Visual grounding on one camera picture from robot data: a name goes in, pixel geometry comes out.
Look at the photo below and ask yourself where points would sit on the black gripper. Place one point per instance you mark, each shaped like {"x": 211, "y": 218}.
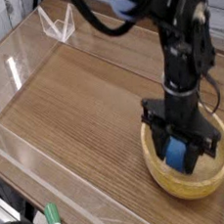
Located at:
{"x": 180, "y": 117}

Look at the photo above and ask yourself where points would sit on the blue rectangular block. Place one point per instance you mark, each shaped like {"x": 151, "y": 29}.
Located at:
{"x": 175, "y": 154}

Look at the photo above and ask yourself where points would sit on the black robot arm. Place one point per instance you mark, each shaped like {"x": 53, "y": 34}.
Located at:
{"x": 184, "y": 34}

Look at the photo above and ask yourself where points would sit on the brown wooden bowl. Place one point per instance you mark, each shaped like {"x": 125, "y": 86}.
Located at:
{"x": 205, "y": 179}

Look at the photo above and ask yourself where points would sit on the green marker pen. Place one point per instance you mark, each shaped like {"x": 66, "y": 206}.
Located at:
{"x": 55, "y": 223}

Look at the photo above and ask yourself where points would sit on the clear acrylic corner bracket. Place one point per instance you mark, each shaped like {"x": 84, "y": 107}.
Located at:
{"x": 59, "y": 30}

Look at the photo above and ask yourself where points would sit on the clear acrylic tray wall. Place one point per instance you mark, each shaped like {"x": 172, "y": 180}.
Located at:
{"x": 41, "y": 179}

